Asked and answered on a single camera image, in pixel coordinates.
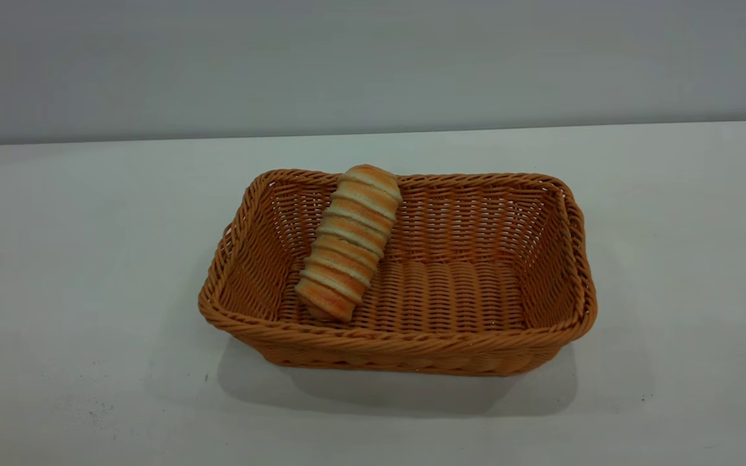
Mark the striped spiral bread roll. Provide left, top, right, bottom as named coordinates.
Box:
left=293, top=164, right=404, bottom=323

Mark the orange woven wicker basket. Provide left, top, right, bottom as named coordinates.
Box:
left=198, top=169, right=599, bottom=377

